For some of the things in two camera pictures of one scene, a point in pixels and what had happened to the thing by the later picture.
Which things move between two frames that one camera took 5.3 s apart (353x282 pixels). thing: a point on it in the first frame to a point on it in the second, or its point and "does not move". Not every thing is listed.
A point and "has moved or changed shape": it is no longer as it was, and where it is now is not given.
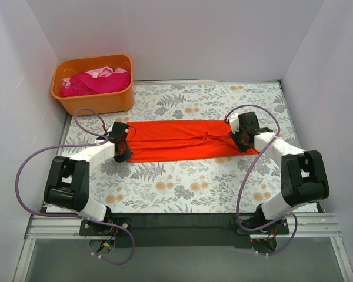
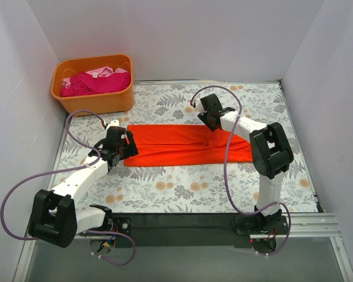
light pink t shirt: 105,71 does not move
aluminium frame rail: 320,226 does not move
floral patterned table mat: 240,183 does not move
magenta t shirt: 85,84 does not move
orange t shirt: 158,140 has moved or changed shape
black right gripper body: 241,144 to 207,118
